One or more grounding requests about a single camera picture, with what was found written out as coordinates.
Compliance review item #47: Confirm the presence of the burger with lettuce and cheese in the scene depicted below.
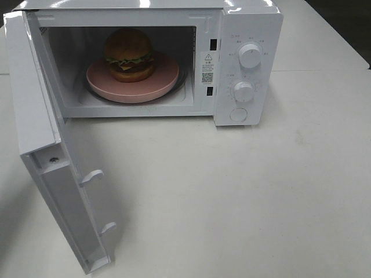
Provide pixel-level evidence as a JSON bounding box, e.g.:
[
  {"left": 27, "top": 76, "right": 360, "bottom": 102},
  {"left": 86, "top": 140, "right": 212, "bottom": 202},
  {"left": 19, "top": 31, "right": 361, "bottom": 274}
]
[{"left": 103, "top": 28, "right": 155, "bottom": 83}]

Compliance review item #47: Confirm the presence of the lower white timer knob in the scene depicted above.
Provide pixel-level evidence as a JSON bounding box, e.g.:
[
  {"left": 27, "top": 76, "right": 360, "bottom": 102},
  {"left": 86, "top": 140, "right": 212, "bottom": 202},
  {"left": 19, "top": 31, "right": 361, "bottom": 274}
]
[{"left": 233, "top": 82, "right": 254, "bottom": 103}]

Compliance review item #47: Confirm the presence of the upper white power knob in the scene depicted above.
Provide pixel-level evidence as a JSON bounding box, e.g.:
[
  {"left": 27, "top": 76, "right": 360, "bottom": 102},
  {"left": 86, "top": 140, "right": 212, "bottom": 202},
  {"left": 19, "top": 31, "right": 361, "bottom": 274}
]
[{"left": 238, "top": 42, "right": 262, "bottom": 69}]

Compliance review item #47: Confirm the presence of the glass microwave turntable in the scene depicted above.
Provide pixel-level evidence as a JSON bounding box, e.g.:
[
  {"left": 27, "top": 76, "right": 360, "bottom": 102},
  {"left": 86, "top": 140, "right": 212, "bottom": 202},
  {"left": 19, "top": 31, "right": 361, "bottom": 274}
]
[{"left": 86, "top": 68, "right": 186, "bottom": 104}]

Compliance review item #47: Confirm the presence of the white warning label sticker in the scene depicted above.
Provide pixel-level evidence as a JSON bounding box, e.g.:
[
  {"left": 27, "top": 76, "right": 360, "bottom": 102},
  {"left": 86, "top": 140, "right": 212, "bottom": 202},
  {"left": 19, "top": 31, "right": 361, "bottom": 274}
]
[{"left": 200, "top": 52, "right": 216, "bottom": 85}]

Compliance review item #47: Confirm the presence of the white microwave door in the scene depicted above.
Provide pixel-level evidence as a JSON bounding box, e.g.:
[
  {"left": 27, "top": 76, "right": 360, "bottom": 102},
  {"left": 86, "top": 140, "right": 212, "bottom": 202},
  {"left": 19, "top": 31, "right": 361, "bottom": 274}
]
[{"left": 3, "top": 10, "right": 115, "bottom": 273}]

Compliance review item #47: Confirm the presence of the pink round plate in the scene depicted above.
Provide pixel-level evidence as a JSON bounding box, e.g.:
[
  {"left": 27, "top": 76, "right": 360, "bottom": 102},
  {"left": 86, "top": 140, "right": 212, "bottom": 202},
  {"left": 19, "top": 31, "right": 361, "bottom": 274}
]
[{"left": 86, "top": 52, "right": 180, "bottom": 104}]

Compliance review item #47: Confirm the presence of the round white door-release button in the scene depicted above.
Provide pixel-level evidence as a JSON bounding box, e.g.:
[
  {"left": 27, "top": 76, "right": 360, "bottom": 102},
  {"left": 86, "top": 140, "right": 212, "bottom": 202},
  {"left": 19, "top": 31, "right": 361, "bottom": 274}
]
[{"left": 230, "top": 108, "right": 248, "bottom": 122}]

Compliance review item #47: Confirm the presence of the white microwave oven body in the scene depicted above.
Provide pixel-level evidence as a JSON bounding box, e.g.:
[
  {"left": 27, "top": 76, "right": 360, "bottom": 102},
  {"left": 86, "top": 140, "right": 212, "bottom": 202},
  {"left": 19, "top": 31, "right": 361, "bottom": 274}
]
[{"left": 12, "top": 1, "right": 283, "bottom": 126}]

